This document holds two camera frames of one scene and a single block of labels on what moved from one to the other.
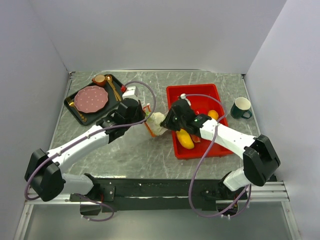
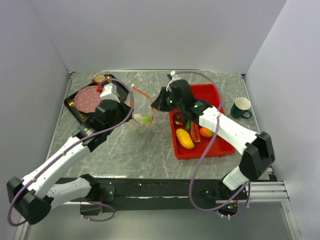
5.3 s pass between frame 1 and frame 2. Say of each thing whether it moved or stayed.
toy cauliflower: moved
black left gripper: moved
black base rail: stayed
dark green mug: stayed
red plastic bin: stayed
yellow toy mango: stayed
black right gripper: moved
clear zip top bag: moved
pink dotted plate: stayed
